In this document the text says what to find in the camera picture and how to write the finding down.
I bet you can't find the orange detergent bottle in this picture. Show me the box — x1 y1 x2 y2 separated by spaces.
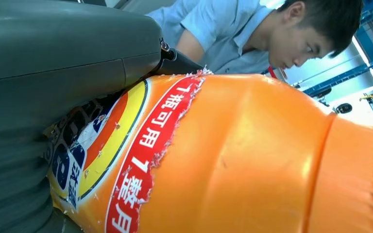
43 69 373 233

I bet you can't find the person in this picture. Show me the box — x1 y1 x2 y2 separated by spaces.
146 0 365 80

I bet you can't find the blue metal frame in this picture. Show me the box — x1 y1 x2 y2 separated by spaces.
291 0 373 97

